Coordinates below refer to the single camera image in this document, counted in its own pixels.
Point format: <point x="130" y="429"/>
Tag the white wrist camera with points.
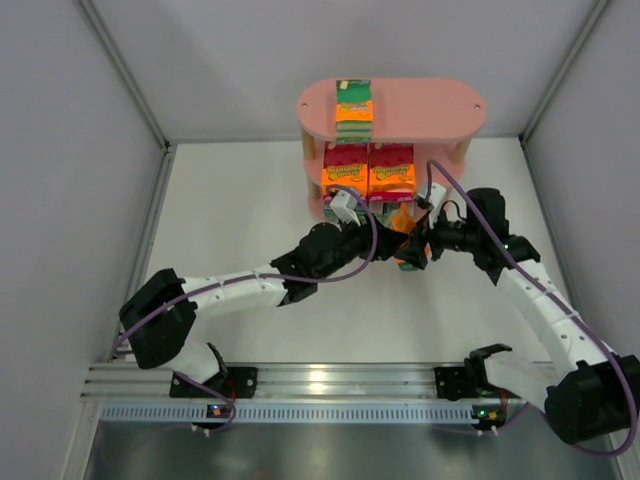
<point x="343" y="203"/>
<point x="430" y="198"/>

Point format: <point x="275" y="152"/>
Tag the pink orange sponge pack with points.
<point x="391" y="173"/>
<point x="345" y="165"/>

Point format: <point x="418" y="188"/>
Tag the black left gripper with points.
<point x="382" y="240"/>

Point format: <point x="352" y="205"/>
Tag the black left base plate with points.
<point x="234" y="383"/>

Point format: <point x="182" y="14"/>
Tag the green orange sponge pack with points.
<point x="354" y="111"/>

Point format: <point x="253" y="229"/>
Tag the aluminium mounting rail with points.
<point x="299" y="394"/>

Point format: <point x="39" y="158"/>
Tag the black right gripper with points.
<point x="432" y="235"/>

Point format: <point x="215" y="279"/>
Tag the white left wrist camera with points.
<point x="343" y="203"/>

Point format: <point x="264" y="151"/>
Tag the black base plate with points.
<point x="234" y="383"/>
<point x="453" y="383"/>

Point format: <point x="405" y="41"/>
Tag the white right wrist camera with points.
<point x="430" y="198"/>

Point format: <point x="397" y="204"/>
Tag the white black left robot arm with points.
<point x="164" y="319"/>

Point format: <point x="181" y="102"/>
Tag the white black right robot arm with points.
<point x="589" y="390"/>

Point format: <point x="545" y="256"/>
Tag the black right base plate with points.
<point x="453" y="383"/>

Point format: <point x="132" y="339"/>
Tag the pink three-tier shelf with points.
<point x="438" y="116"/>

